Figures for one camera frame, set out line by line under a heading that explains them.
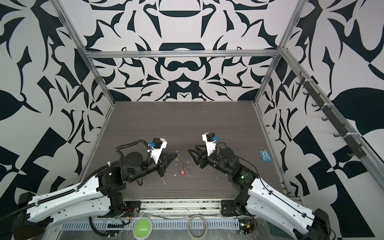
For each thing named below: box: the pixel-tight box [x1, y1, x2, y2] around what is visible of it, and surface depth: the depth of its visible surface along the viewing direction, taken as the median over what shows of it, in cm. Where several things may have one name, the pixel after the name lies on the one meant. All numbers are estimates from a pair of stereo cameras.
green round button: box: [133, 217, 153, 240], surface depth 70 cm
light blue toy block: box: [259, 150, 272, 163], surface depth 93 cm
